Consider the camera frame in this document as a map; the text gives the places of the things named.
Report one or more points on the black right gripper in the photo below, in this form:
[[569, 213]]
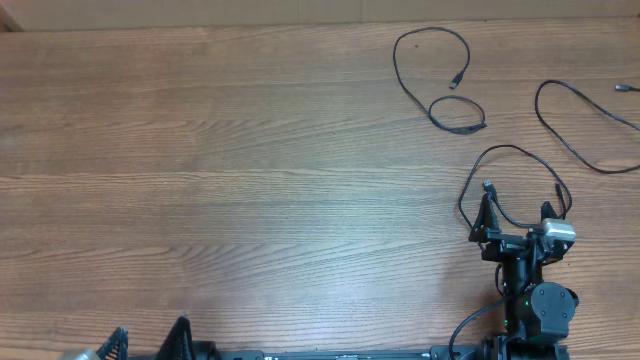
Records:
[[501, 243]]

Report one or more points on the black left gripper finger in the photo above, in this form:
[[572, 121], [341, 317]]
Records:
[[116, 346], [178, 345]]

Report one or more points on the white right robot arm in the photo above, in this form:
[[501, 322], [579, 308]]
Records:
[[537, 312]]

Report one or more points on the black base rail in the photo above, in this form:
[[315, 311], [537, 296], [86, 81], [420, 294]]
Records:
[[209, 350]]

